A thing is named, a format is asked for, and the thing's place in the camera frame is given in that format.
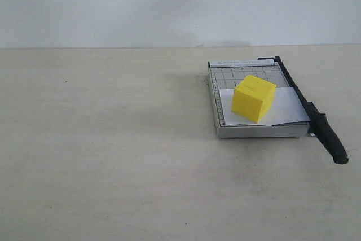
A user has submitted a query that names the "black cutter blade lever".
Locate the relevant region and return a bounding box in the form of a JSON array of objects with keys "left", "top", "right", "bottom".
[{"left": 257, "top": 56, "right": 349, "bottom": 165}]

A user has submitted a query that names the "grey paper cutter base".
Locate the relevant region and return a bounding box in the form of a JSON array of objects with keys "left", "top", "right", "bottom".
[{"left": 208, "top": 60, "right": 310, "bottom": 138}]

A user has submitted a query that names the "white paper sheet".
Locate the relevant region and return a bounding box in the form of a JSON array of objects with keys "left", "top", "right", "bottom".
[{"left": 219, "top": 87, "right": 310, "bottom": 126}]

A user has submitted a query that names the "yellow foam cube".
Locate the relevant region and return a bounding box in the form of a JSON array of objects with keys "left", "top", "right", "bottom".
[{"left": 231, "top": 75, "right": 276, "bottom": 123}]

